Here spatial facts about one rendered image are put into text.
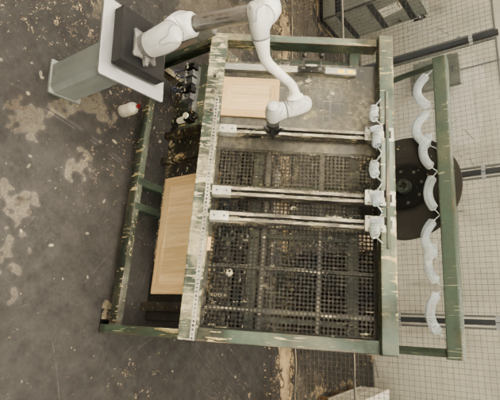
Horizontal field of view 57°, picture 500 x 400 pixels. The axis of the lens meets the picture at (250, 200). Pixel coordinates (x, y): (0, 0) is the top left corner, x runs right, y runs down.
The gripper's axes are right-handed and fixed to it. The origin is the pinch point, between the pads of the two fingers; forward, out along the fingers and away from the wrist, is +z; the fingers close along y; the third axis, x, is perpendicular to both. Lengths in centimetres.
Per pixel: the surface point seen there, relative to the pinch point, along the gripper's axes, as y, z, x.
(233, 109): -28.9, 6.4, 21.5
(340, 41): 45, 3, 80
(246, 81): -22, 6, 45
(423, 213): 111, 35, -38
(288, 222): 14, 2, -60
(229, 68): -34, 4, 54
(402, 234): 98, 44, -52
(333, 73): 41, 4, 54
